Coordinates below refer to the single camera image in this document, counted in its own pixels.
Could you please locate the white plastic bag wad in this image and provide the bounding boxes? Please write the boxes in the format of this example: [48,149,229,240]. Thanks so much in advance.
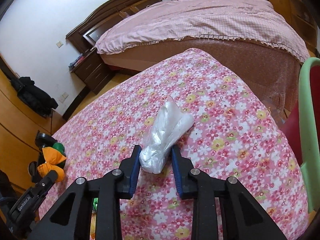
[139,96,194,174]

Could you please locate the green red trash bin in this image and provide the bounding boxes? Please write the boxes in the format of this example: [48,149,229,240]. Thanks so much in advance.
[281,57,319,212]

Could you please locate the green plush toy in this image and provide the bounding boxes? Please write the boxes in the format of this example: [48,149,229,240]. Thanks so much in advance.
[53,142,66,168]

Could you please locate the pink floral bed sheet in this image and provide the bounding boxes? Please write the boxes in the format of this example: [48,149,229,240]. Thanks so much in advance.
[39,48,308,239]

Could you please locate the wooden wardrobe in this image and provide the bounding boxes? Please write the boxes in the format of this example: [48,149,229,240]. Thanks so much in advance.
[0,59,66,194]

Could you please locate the black hanging jacket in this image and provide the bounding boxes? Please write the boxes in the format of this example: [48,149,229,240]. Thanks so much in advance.
[10,77,58,117]

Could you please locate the brown bed base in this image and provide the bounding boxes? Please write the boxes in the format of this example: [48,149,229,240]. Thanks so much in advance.
[100,36,302,111]

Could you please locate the dark wooden nightstand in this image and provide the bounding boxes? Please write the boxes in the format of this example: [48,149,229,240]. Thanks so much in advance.
[71,48,114,95]

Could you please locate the items on nightstand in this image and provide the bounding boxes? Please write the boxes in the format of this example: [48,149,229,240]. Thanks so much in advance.
[69,54,84,69]

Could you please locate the dark wooden headboard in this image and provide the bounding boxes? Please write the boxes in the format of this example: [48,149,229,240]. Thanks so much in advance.
[66,0,162,53]

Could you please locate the pink checkered bedspread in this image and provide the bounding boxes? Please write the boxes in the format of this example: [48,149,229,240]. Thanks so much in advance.
[94,0,309,62]

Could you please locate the white wall switch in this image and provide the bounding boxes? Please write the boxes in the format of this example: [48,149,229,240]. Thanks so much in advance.
[56,41,63,48]

